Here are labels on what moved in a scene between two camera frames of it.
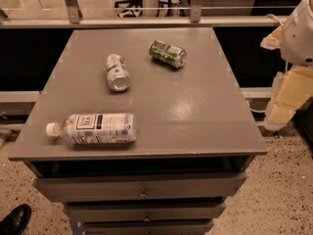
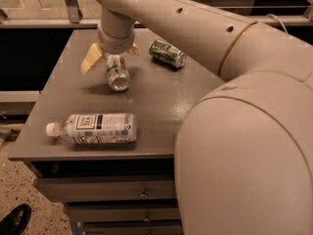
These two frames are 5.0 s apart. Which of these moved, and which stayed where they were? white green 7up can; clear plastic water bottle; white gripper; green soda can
Moved: white gripper
Stayed: green soda can; clear plastic water bottle; white green 7up can
